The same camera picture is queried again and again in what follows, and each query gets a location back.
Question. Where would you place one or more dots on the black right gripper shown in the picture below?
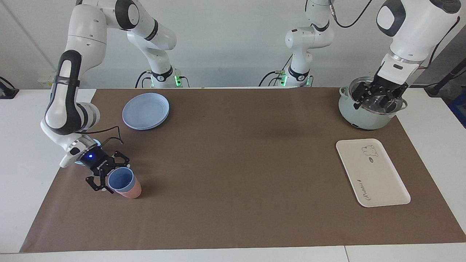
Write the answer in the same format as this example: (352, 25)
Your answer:
(95, 160)

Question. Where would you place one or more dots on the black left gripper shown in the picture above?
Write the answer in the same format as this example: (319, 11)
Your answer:
(386, 87)

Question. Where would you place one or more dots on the blue ribbed plastic cup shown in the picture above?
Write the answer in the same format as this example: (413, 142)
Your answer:
(122, 180)

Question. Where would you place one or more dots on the pink plastic cup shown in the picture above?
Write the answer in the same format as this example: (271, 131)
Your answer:
(134, 191)

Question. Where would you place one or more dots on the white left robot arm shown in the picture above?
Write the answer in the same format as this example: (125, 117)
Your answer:
(411, 32)

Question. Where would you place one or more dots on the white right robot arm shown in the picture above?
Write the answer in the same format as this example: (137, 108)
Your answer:
(87, 32)

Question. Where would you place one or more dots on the cream rabbit print tray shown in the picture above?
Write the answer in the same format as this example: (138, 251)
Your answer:
(371, 174)

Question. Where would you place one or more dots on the glass pot lid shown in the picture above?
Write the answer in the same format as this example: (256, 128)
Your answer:
(378, 103)

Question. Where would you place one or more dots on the mint green electric pot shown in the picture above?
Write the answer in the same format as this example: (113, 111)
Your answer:
(360, 118)

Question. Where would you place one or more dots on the light blue small bowl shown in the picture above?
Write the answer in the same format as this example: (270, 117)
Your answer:
(96, 142)

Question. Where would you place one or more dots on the black stand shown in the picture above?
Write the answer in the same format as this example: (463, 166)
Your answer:
(442, 82)

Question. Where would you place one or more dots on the pale blue round plate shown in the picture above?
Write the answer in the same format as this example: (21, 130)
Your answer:
(145, 111)

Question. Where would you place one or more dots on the blue crate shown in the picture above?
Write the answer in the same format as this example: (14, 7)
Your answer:
(459, 109)

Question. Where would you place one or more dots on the brown paper table mat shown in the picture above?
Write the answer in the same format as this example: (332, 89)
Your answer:
(233, 174)

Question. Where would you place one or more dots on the black desk clamp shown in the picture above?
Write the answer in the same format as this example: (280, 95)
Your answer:
(7, 91)

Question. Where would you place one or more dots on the white wall socket box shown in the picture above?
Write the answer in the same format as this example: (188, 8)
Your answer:
(45, 78)

